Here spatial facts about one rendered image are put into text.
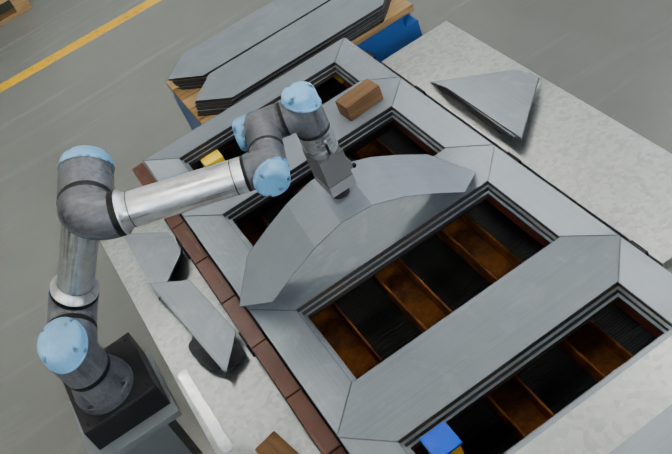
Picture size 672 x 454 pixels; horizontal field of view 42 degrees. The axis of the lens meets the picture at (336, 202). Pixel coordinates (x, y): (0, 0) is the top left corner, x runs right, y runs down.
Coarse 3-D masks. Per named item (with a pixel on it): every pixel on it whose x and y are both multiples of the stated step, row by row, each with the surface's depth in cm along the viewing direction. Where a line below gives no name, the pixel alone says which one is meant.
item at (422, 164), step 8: (408, 160) 214; (416, 160) 215; (424, 160) 216; (432, 160) 217; (416, 168) 211; (424, 168) 212; (432, 168) 213; (440, 168) 214; (424, 176) 208; (432, 176) 209; (440, 176) 210; (448, 176) 211; (432, 184) 205; (440, 184) 206; (448, 184) 207; (440, 192) 203; (448, 192) 204; (456, 192) 205
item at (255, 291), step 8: (248, 264) 211; (248, 272) 210; (256, 272) 208; (248, 280) 209; (256, 280) 207; (248, 288) 208; (256, 288) 206; (264, 288) 203; (248, 296) 207; (256, 296) 205; (264, 296) 202; (256, 304) 204
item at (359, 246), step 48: (432, 144) 232; (480, 192) 214; (240, 240) 227; (336, 240) 216; (384, 240) 211; (240, 288) 215; (288, 288) 210; (336, 288) 206; (624, 288) 181; (480, 384) 176
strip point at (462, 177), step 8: (440, 160) 218; (448, 168) 215; (456, 168) 216; (464, 168) 217; (456, 176) 212; (464, 176) 213; (472, 176) 214; (456, 184) 208; (464, 184) 209; (464, 192) 206
